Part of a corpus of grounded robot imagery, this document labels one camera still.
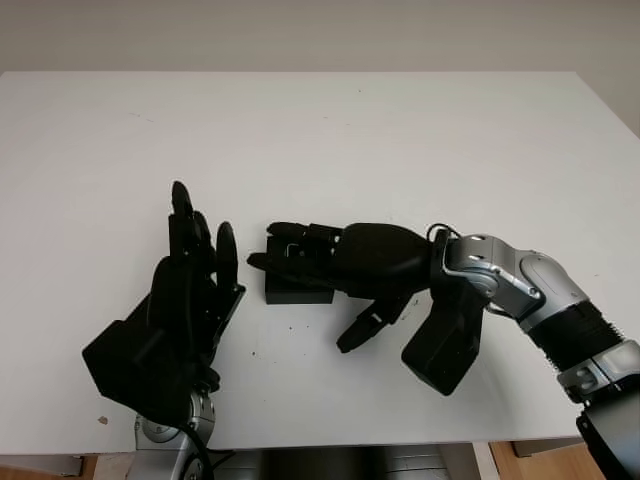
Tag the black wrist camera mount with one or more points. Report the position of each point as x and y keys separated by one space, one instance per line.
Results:
x=445 y=345
x=125 y=365

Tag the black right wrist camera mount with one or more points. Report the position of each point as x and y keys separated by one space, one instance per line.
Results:
x=445 y=345

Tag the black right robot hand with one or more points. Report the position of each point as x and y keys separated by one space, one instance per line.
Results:
x=380 y=255

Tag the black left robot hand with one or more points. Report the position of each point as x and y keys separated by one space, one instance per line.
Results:
x=185 y=300

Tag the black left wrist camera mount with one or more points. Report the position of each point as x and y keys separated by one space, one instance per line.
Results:
x=125 y=365

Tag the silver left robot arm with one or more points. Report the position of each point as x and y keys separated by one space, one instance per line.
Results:
x=165 y=440

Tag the white table leg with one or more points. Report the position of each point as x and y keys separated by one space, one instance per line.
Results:
x=485 y=462

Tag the black camera box base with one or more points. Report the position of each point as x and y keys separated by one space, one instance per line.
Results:
x=295 y=296

